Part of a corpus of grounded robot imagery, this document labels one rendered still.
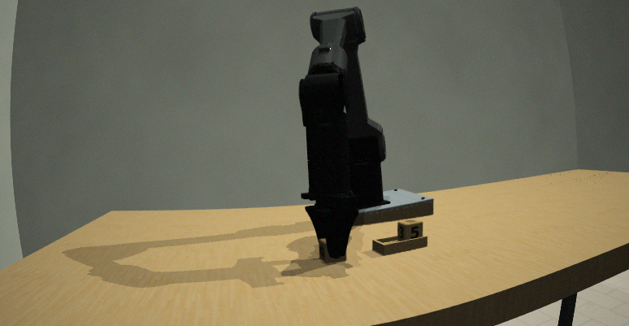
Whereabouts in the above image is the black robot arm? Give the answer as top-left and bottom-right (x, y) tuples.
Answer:
(299, 7), (391, 210)

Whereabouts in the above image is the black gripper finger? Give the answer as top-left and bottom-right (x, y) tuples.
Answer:
(315, 204), (359, 258)
(305, 200), (330, 241)

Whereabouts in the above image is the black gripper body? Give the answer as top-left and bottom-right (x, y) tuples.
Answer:
(301, 159), (357, 212)

